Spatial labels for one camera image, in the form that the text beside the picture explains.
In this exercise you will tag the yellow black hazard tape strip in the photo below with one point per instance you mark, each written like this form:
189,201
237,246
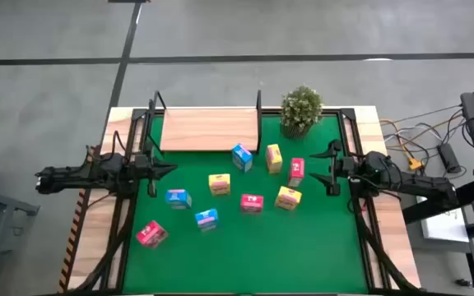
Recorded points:
74,230

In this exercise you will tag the blue Rice Krispies cereal box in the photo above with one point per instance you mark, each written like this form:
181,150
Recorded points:
178,198
206,218
242,156

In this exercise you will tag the yellow Corn Pops cereal box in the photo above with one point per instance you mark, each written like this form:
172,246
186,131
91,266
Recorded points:
219,183
274,158
288,198

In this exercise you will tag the small black floor object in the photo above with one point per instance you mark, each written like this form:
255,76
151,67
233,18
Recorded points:
463,283

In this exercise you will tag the green table mat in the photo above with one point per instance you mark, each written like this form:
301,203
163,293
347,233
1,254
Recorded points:
241,255

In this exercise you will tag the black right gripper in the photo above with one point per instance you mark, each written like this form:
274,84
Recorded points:
352,169

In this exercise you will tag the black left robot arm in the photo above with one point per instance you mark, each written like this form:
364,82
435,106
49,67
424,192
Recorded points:
76,177

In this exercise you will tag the black diagonal beam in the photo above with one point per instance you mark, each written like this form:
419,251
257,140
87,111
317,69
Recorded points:
471,191

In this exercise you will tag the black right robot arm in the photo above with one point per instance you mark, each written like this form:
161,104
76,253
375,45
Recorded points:
426,187

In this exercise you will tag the white board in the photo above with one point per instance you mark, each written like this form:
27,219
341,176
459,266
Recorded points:
442,226

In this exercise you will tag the black power adapter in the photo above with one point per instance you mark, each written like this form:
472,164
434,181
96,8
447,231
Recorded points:
449,158

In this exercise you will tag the black metal table frame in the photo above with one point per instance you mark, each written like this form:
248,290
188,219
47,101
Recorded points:
348,112

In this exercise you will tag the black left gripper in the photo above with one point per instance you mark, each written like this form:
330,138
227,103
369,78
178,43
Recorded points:
142,168

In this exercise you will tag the artificial plant in striped pot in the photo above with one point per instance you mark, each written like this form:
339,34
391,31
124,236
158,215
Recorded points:
300,107

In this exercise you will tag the red Froot Loops cereal box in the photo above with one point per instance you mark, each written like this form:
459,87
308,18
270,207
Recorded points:
151,233
296,170
252,202

